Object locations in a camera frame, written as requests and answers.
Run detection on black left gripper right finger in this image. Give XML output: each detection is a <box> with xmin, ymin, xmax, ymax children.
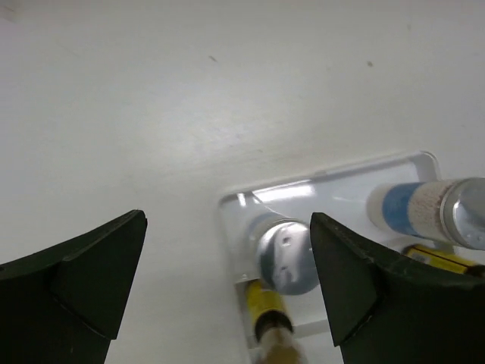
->
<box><xmin>310</xmin><ymin>212</ymin><xmax>484</xmax><ymax>363</ymax></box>

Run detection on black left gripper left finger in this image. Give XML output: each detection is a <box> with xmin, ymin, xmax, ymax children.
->
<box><xmin>1</xmin><ymin>210</ymin><xmax>147</xmax><ymax>363</ymax></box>

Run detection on yellow-label sauce bottle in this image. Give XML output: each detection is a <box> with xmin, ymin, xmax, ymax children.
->
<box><xmin>402</xmin><ymin>244</ymin><xmax>484</xmax><ymax>278</ymax></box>
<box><xmin>246</xmin><ymin>280</ymin><xmax>308</xmax><ymax>364</ymax></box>

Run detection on blue-label salt shaker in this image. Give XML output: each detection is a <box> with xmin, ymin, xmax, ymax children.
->
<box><xmin>366</xmin><ymin>177</ymin><xmax>484</xmax><ymax>250</ymax></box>
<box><xmin>246</xmin><ymin>212</ymin><xmax>319</xmax><ymax>296</ymax></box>

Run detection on white divided tray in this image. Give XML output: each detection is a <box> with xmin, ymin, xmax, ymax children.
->
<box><xmin>217</xmin><ymin>150</ymin><xmax>485</xmax><ymax>364</ymax></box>

